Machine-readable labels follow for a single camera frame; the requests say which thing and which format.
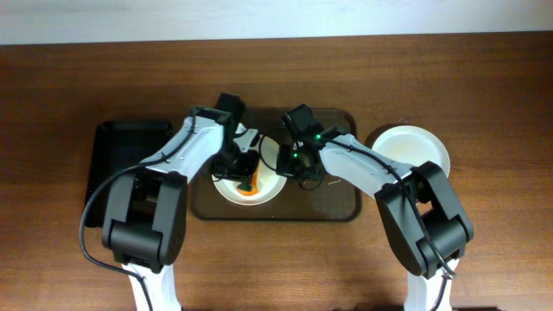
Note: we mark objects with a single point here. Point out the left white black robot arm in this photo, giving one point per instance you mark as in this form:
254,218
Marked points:
146,250

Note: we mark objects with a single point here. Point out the orange green sponge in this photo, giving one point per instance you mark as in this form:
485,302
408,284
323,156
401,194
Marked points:
249,186

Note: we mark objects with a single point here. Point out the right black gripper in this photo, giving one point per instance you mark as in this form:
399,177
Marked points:
288,161

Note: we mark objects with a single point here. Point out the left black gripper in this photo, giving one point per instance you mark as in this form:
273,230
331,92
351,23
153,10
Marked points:
241,171

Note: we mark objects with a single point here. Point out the brown serving tray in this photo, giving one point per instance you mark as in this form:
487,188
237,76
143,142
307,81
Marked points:
334,200

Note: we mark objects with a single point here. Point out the cream plate with ketchup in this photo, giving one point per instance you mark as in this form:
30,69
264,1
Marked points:
269,183

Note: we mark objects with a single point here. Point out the black plastic tray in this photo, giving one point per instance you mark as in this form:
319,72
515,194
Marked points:
122,144

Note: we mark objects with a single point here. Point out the pale green plate with ketchup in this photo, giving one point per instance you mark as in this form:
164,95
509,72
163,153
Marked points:
413,145

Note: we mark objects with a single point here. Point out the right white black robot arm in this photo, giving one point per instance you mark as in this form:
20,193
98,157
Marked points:
425,224

